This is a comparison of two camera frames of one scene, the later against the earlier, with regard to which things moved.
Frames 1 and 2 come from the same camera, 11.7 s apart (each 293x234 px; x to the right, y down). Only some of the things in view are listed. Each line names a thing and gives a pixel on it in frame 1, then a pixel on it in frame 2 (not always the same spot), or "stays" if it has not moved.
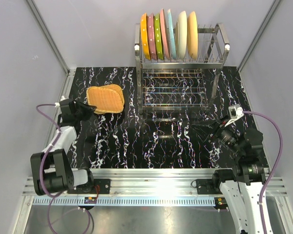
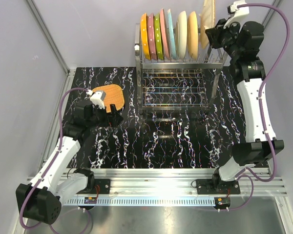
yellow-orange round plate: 192,36 stays
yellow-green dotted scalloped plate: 158,37 stays
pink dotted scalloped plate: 151,36 stays
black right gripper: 216,127 → 214,34
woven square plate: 105,99 → 208,20
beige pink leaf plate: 164,34 stays
